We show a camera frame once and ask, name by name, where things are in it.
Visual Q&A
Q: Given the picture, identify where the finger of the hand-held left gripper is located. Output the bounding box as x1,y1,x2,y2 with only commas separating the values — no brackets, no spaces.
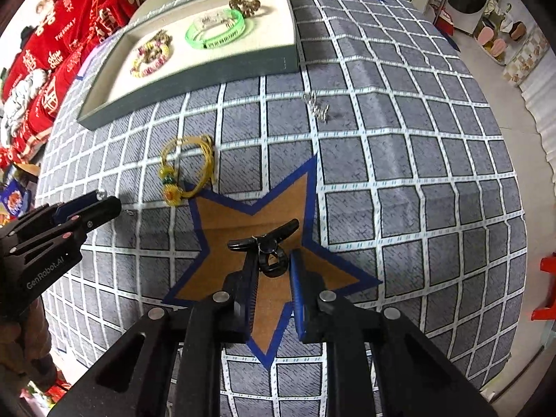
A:
0,197,123,279
0,190,107,248

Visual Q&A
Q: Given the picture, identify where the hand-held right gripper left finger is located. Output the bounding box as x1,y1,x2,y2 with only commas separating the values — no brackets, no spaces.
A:
48,250,261,417

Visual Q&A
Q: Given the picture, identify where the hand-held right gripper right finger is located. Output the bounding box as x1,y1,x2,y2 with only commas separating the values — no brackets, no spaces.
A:
290,248,498,417

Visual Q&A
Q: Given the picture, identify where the black hair claw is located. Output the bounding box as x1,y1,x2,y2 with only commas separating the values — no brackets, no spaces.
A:
227,218,301,279

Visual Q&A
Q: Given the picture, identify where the pastel beaded bracelet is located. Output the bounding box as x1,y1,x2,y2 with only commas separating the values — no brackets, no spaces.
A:
130,37,174,79

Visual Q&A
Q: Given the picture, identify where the green translucent bangle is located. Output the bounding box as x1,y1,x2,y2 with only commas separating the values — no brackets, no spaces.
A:
185,9,246,50

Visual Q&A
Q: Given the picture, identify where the white shallow tray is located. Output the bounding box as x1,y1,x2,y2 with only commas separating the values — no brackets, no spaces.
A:
77,0,300,131

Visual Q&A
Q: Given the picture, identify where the person's left hand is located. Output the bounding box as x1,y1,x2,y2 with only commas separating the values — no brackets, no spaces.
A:
0,302,59,389

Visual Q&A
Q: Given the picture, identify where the blue snack box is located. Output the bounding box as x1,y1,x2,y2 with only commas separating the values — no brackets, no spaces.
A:
0,178,34,219

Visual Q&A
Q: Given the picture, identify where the grey white bundled cloth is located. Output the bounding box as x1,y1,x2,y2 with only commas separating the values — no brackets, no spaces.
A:
0,69,49,145

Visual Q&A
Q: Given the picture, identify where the blue checked star tablecloth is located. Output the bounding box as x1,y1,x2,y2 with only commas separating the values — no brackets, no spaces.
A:
35,0,528,417

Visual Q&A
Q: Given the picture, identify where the red plastic stool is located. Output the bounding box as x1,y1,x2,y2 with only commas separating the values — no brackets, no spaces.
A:
532,255,556,323

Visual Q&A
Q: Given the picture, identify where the white curtain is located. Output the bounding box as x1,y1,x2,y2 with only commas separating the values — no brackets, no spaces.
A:
521,52,556,150

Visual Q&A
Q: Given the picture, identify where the red broom and dustpan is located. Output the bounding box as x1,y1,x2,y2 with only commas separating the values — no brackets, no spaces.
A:
428,2,457,36

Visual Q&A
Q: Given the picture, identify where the patterned beige box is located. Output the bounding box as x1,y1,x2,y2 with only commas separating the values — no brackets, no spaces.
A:
504,26,550,90

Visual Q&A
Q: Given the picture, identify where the yellow cord flower bracelet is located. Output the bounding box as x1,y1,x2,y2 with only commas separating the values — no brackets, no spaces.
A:
159,134,217,207

